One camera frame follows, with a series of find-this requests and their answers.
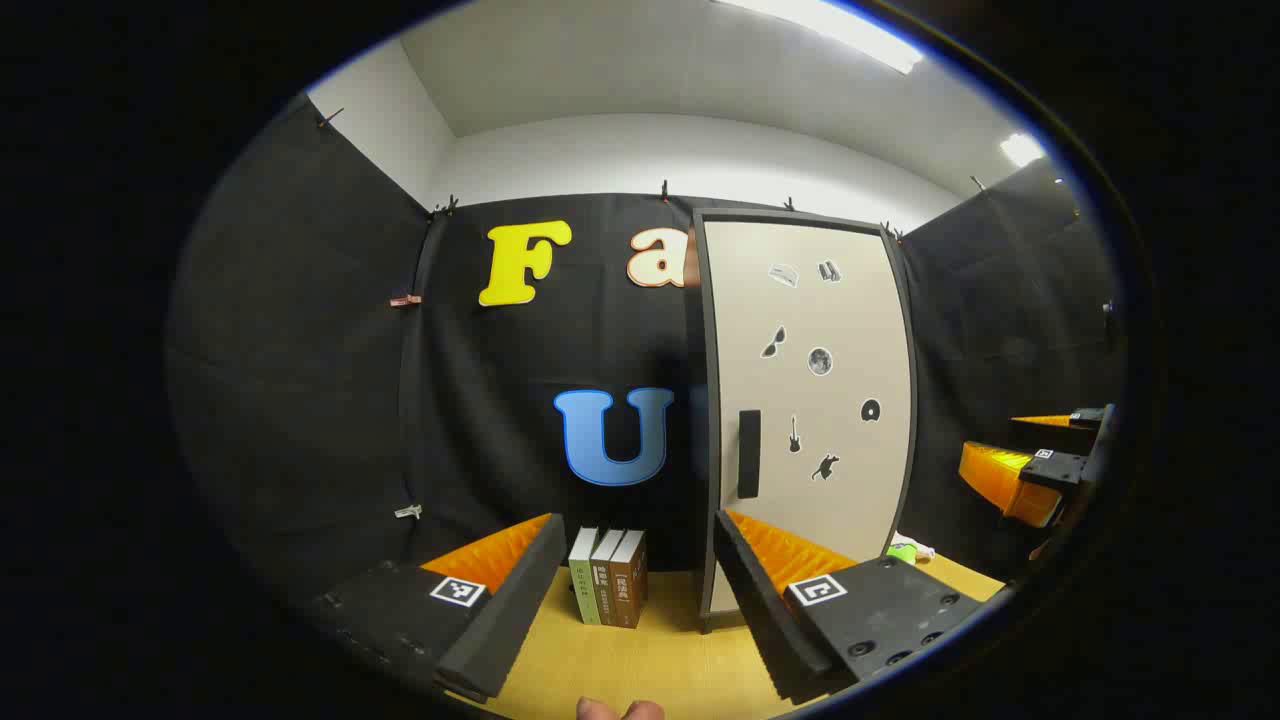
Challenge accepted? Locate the dark brown book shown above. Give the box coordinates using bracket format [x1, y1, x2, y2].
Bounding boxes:
[610, 530, 649, 630]

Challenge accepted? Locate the olive brown book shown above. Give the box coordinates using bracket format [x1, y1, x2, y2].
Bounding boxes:
[590, 528, 627, 628]

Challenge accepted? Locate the long ceiling light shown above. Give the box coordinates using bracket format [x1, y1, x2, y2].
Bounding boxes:
[715, 0, 926, 76]

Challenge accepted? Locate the green hardcover book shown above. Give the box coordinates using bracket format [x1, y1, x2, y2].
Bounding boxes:
[568, 527, 604, 626]

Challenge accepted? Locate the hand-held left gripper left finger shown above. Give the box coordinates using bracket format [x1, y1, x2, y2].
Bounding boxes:
[310, 513, 568, 703]

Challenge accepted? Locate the black backdrop cloth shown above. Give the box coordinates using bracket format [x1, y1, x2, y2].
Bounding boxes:
[165, 95, 1131, 611]

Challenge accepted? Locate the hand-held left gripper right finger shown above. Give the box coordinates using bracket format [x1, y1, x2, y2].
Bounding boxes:
[712, 508, 986, 706]

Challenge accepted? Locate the dark grey cabinet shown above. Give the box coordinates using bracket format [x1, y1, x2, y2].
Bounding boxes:
[690, 207, 921, 636]

